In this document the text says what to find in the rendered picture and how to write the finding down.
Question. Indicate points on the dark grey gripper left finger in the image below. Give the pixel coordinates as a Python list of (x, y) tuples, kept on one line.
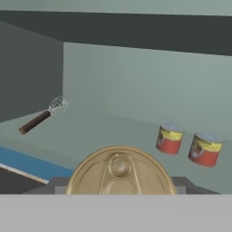
[(57, 185)]

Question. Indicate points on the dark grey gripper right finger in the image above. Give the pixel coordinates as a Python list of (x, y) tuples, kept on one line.
[(184, 185)]

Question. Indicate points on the gold pull-tab can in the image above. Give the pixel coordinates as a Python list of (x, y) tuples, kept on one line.
[(121, 172)]

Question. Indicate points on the pale green open cabinet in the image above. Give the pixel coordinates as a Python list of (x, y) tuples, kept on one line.
[(127, 90)]

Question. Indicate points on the red and yellow can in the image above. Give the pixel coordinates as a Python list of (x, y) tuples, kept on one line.
[(205, 149), (169, 138)]

